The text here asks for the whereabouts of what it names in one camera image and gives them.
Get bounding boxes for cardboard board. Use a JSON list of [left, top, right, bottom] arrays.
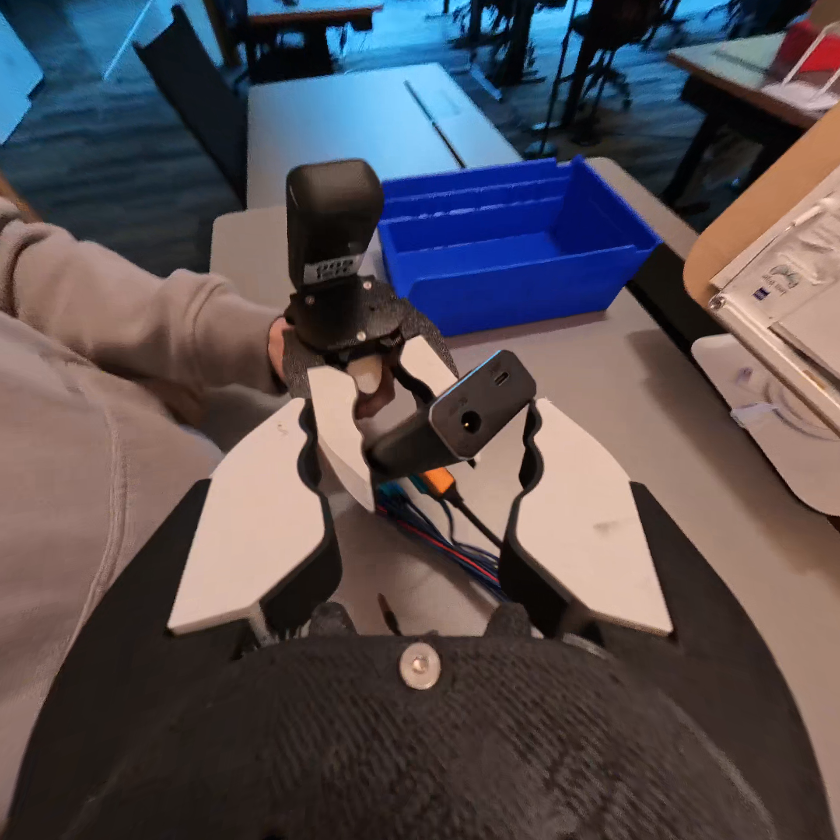
[[682, 121, 840, 309]]

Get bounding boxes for bundle of coloured usb cables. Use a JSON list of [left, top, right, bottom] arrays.
[[375, 481, 516, 603]]

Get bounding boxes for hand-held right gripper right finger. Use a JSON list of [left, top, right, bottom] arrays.
[[500, 395, 676, 641]]

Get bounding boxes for black chair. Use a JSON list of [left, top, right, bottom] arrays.
[[133, 5, 250, 206]]

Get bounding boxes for grey top table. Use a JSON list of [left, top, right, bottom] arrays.
[[246, 62, 524, 210]]

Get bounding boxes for large blue plastic bin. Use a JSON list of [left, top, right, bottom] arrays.
[[376, 155, 664, 337]]

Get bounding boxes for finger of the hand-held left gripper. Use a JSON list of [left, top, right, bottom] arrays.
[[392, 337, 460, 408], [306, 364, 379, 514]]

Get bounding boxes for person's left hand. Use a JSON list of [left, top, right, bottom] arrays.
[[267, 317, 397, 419]]

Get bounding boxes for black usb hub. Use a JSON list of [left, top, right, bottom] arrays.
[[363, 350, 539, 478]]

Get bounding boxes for person's beige hoodie torso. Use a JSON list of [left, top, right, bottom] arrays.
[[0, 308, 227, 808]]

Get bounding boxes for white round base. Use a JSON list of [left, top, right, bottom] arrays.
[[691, 333, 840, 516]]

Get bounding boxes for orange plug usb cable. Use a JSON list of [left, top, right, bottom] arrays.
[[416, 466, 508, 551]]

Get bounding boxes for red box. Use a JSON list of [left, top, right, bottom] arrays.
[[781, 18, 840, 74]]

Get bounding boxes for person's left forearm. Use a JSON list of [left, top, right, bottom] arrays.
[[0, 197, 284, 396]]

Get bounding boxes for light wood table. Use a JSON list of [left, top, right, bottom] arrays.
[[666, 29, 840, 130]]

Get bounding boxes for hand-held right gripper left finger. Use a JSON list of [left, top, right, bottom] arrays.
[[166, 395, 343, 639]]

